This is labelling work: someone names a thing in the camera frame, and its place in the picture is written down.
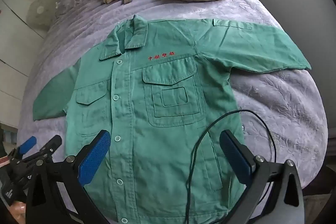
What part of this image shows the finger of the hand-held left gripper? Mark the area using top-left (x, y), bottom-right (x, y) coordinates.
top-left (16, 135), bottom-right (63, 170)
top-left (10, 136), bottom-right (37, 161)

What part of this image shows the white cabinet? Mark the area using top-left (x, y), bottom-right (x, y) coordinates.
top-left (0, 0), bottom-right (50, 130)

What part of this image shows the black cable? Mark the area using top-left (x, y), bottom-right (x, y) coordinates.
top-left (185, 109), bottom-right (277, 224)

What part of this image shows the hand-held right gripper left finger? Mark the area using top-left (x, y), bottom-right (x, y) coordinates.
top-left (25, 130), bottom-right (112, 224)

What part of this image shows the green work jacket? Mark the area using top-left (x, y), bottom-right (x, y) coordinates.
top-left (32, 14), bottom-right (312, 224)

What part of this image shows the cluttered shelf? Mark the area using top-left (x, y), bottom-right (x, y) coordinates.
top-left (0, 123), bottom-right (18, 151)

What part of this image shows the white electric fan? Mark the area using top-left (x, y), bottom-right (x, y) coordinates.
top-left (28, 0), bottom-right (57, 30)

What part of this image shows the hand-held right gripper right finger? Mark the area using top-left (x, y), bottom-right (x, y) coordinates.
top-left (219, 130), bottom-right (305, 224)

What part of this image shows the person's left hand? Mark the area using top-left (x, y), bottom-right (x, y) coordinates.
top-left (11, 209), bottom-right (27, 224)

